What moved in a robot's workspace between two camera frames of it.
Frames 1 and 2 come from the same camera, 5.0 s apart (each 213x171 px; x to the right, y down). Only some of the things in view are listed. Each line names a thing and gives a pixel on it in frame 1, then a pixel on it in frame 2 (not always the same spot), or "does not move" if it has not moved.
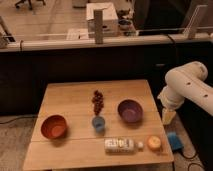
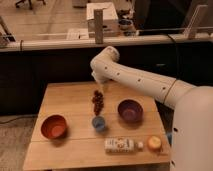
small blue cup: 99,123 does not move
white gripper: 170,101 -> 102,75
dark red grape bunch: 97,100 does not move
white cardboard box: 110,25 does not move
